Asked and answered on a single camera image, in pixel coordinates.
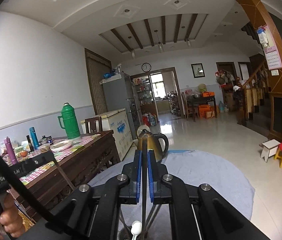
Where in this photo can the white chest freezer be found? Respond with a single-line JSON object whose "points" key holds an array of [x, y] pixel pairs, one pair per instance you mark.
{"points": [[121, 130]]}

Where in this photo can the white ceramic spoon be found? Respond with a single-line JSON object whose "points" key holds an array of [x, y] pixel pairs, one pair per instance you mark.
{"points": [[136, 227]]}

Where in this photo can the orange cardboard box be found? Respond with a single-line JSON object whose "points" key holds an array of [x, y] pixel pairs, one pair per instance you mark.
{"points": [[205, 111]]}

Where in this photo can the white bowl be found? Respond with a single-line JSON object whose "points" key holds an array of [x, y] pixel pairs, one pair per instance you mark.
{"points": [[61, 146]]}

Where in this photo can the brass electric kettle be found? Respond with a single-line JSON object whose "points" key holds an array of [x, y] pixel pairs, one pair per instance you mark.
{"points": [[159, 142]]}

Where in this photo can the wall calendar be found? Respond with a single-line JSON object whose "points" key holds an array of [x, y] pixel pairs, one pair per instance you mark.
{"points": [[272, 55]]}

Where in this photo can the dark glass bottle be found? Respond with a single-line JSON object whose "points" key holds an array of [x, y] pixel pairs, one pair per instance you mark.
{"points": [[30, 143]]}

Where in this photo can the brown wooden pillar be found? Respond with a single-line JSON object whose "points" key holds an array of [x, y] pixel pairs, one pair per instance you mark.
{"points": [[265, 17]]}

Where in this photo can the wooden staircase railing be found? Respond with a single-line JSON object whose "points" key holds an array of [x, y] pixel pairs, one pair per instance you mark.
{"points": [[254, 92]]}

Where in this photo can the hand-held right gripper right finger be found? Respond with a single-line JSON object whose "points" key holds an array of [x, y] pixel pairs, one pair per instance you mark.
{"points": [[151, 177]]}

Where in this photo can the purple bottle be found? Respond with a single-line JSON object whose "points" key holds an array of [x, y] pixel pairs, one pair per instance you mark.
{"points": [[10, 152]]}

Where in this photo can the grey refrigerator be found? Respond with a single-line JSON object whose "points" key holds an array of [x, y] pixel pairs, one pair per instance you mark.
{"points": [[116, 92]]}

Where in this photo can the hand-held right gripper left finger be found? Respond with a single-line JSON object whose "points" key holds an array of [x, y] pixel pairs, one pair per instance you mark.
{"points": [[138, 177]]}

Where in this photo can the person's left hand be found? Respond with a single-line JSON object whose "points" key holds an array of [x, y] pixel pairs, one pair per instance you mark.
{"points": [[13, 220]]}

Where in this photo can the flat orange box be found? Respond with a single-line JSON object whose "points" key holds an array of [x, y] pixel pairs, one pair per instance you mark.
{"points": [[208, 94]]}

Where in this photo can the small white stool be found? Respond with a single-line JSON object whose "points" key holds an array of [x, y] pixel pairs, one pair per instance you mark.
{"points": [[270, 145]]}

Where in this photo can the blue water jug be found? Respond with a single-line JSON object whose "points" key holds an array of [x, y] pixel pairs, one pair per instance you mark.
{"points": [[152, 120]]}

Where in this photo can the wooden dining chair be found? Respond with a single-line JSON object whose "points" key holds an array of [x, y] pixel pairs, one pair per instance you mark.
{"points": [[188, 106]]}

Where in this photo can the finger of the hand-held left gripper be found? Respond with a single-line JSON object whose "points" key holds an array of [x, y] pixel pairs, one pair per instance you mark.
{"points": [[38, 161]]}

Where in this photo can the framed wall picture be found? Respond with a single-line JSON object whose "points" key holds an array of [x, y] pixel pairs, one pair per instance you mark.
{"points": [[197, 70]]}

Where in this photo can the clear water jug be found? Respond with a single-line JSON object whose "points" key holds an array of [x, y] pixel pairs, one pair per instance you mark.
{"points": [[220, 107]]}

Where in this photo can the pendant ceiling lamp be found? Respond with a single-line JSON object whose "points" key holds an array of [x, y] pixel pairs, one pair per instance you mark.
{"points": [[132, 51], [188, 42], [159, 46]]}

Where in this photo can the checkered tablecloth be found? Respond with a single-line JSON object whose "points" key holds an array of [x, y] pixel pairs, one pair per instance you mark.
{"points": [[63, 153]]}

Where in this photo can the round wall clock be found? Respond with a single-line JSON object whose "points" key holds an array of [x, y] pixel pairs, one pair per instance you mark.
{"points": [[146, 67]]}

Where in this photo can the carved dark wooden table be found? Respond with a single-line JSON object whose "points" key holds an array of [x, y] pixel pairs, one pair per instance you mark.
{"points": [[81, 162]]}

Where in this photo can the blue bottle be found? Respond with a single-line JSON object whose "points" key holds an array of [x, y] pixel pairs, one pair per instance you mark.
{"points": [[34, 137]]}

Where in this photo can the dark wooden dining table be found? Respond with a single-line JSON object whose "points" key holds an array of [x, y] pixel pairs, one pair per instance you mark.
{"points": [[203, 100]]}

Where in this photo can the green thermos flask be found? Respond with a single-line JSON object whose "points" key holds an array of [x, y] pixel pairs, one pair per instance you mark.
{"points": [[69, 122]]}

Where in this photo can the grey towel tablecloth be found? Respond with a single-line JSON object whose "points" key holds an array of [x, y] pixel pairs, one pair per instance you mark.
{"points": [[205, 175]]}

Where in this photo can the blue tape strip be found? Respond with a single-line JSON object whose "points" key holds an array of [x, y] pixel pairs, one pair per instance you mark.
{"points": [[180, 151]]}

